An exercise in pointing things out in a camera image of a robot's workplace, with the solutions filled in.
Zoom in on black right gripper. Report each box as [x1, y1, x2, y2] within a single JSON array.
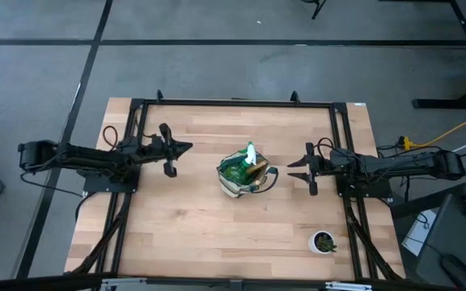
[[286, 141, 332, 196]]

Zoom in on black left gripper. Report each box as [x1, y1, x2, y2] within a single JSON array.
[[146, 123, 193, 179]]

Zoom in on green spray bottle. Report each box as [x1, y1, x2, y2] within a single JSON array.
[[223, 141, 258, 183]]

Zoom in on cream green gardening bag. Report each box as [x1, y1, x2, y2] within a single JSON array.
[[215, 147, 279, 199]]

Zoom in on succulent in white pot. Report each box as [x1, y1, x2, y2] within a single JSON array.
[[307, 230, 338, 255]]

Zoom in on white paper sheet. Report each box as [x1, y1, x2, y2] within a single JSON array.
[[401, 208, 438, 258]]

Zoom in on black desk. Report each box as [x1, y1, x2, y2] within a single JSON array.
[[414, 193, 466, 291]]

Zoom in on black chair leg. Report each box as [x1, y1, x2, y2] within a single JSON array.
[[300, 0, 327, 20]]

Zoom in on black desk leg stand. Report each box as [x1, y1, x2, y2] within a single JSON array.
[[413, 0, 466, 110]]

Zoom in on black computer mouse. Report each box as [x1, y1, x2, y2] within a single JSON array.
[[439, 254, 466, 290]]

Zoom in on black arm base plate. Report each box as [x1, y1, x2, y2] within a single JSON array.
[[82, 161, 140, 194], [335, 167, 392, 200]]

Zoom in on black aluminium table frame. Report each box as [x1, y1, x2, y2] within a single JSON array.
[[65, 89, 406, 284]]

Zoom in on silver bracket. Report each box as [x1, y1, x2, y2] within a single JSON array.
[[100, 277, 149, 291], [324, 281, 374, 291]]

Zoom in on yellow cable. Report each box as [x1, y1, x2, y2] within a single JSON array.
[[401, 105, 466, 149]]

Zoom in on black rail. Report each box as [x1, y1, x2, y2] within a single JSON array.
[[0, 272, 466, 291]]

